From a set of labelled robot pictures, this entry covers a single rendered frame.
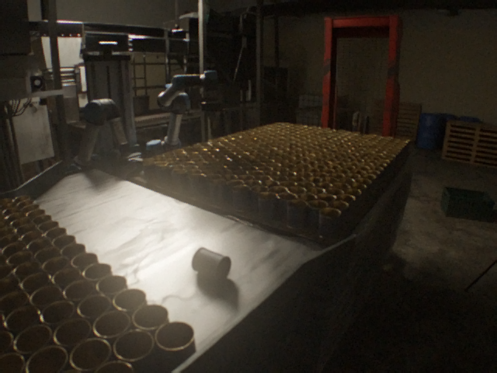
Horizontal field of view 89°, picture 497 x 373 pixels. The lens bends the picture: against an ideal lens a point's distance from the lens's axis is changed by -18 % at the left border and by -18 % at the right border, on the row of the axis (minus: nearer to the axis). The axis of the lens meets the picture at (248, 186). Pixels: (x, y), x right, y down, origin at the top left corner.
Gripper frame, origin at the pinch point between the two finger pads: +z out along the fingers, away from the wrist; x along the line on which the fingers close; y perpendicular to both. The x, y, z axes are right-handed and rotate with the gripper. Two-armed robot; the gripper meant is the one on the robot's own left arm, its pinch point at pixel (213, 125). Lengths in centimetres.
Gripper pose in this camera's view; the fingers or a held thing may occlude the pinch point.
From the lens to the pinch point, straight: 180.6
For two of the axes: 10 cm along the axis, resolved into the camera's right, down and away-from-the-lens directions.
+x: -7.9, -2.1, 5.7
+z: 0.2, 9.3, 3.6
